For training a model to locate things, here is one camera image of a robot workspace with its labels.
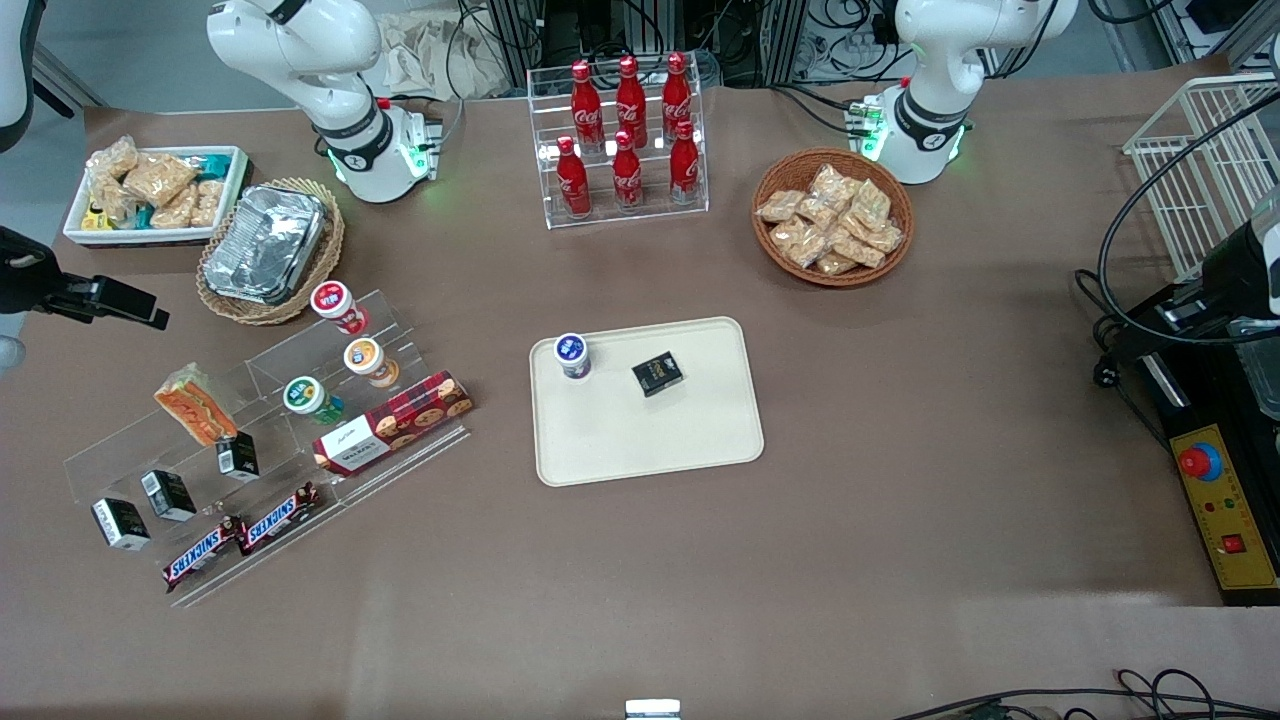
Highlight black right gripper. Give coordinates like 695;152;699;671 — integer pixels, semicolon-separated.
0;228;169;331

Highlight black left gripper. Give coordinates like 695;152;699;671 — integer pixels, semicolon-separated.
1200;222;1280;313

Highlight wrapped triangle sandwich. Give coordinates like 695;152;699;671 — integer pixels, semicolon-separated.
153;364;240;448

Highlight beige plastic serving tray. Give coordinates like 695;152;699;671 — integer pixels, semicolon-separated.
529;316;765;488

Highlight clear wrapped snack pack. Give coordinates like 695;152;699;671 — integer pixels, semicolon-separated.
190;178;228;228
87;135;141;184
121;151;199;208
87;178;136;227
150;185;202;230

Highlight white rectangular bin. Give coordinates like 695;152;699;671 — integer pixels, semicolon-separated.
62;145;250;247

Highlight stacked foil containers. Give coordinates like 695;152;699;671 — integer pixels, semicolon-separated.
204;184;331;306

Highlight clear acrylic step display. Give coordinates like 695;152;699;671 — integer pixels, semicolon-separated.
62;290;473;611

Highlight small black box white label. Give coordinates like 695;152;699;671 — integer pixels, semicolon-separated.
140;470;198;523
91;497;152;551
217;432;261;482

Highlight green lid cup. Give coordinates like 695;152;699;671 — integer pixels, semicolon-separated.
283;376;345;427

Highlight oval wicker basket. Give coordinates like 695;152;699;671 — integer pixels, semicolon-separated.
197;178;346;326

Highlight red lid cup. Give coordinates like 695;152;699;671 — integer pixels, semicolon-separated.
309;280;370;337

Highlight black machine yellow control panel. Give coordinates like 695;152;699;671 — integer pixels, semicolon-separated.
1100;285;1280;607

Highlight orange lid cup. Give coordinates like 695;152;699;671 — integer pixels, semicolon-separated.
343;337;400;390

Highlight Snickers chocolate bar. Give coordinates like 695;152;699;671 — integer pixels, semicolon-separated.
163;516;247;593
238;482;322;556

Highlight red tartan biscuit box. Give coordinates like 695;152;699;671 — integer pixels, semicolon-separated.
312;371;475;476

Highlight beige fabric bag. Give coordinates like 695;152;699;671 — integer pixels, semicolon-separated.
383;12;513;101

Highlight clear acrylic bottle rack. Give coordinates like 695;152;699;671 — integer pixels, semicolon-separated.
527;62;710;231

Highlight blue lid cup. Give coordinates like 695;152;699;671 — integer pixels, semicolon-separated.
554;333;593;381

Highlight round wicker basket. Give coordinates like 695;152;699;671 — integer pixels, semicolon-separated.
751;148;916;289

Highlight red Coca-Cola bottle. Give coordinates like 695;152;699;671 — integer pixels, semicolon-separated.
555;136;592;219
611;130;645;212
615;55;649;151
668;120;702;207
570;60;605;153
661;52;694;143

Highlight small black box gold print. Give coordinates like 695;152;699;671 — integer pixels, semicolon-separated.
631;352;685;398

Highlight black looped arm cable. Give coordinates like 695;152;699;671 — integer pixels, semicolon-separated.
1097;88;1280;347

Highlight black power cable with plug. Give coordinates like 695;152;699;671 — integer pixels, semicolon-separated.
1074;267;1173;451

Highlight white wire basket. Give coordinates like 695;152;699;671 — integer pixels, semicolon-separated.
1122;74;1280;283

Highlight black coiled cable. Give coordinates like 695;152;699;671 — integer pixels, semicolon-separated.
1112;668;1221;720

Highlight long black cable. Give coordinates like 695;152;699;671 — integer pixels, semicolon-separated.
890;686;1280;720

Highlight aluminium frame with cables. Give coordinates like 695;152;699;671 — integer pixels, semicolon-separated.
458;0;901;89

